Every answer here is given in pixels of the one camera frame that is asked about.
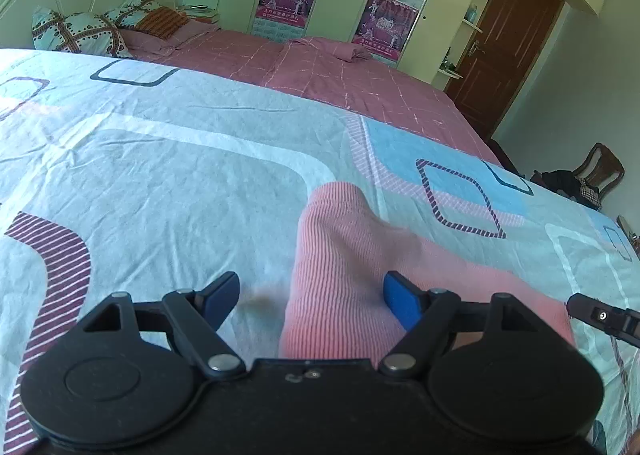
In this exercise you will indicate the small patterned pillow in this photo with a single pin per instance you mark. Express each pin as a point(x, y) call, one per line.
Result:
point(132, 10)

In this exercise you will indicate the stack of books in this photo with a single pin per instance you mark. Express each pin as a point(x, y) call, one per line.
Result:
point(200, 14)

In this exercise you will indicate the pink checked bed sheet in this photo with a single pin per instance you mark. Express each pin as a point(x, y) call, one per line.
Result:
point(325, 70)

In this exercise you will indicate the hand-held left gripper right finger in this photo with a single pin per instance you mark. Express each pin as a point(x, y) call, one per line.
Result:
point(402, 297)

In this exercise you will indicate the cream corner shelf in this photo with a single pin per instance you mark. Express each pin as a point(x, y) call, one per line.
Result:
point(472, 25)

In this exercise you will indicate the purple wardrobe poster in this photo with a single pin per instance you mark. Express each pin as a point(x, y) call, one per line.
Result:
point(387, 25)
point(290, 0)

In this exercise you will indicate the pink ribbed sweater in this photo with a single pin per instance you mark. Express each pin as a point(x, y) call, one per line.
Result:
point(340, 275)

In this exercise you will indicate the folded pink cloth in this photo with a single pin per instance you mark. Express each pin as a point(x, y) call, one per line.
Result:
point(345, 50)

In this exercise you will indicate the blue bottle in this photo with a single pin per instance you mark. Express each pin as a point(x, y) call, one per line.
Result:
point(470, 12)

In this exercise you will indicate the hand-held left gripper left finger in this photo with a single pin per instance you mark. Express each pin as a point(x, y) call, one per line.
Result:
point(222, 296)

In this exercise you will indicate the dark clothes pile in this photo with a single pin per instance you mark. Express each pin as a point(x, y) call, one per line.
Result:
point(565, 182)

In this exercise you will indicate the brown wooden door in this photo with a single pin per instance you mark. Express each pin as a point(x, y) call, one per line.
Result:
point(505, 35)

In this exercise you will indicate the orange checked pillow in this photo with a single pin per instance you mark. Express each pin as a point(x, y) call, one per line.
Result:
point(162, 22)

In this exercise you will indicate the large patterned pillow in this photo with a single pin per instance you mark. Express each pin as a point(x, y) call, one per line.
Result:
point(80, 32)

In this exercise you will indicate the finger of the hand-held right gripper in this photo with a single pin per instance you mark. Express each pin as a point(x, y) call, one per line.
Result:
point(600, 315)

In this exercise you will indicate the blue patterned blanket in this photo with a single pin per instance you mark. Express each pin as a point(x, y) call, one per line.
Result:
point(150, 160)

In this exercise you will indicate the wooden chair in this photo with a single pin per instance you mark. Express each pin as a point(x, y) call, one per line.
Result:
point(602, 165)

